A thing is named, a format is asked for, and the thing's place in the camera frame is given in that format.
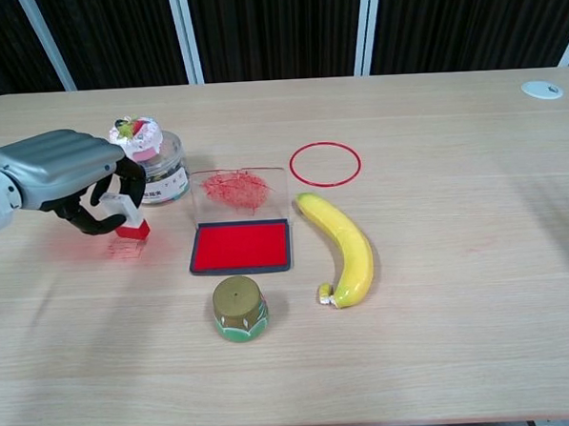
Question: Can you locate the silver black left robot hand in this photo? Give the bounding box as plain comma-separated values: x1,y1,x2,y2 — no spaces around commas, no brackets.
0,125,151,241

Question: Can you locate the red and white stamp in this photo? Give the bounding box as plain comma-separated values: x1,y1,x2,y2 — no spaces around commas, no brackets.
99,190,152,243

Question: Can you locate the pink toy cake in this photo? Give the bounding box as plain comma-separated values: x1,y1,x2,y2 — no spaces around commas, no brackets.
108,113,165,165

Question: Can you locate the clear plastic jar of clips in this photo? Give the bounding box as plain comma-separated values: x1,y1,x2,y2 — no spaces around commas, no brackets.
134,129,193,208

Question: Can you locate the red ink pad with clear lid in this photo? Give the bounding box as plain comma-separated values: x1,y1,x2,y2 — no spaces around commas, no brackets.
183,163,295,278

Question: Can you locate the olive green upturned cup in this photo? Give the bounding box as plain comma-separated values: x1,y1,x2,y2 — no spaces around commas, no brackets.
210,274,272,346

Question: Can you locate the yellow banana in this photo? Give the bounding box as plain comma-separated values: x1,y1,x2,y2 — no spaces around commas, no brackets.
293,188,377,313

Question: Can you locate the thin red ring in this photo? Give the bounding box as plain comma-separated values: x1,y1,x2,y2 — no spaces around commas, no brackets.
288,139,363,191

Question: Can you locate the white table cable grommet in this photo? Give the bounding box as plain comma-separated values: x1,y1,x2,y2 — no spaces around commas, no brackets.
519,78,565,102

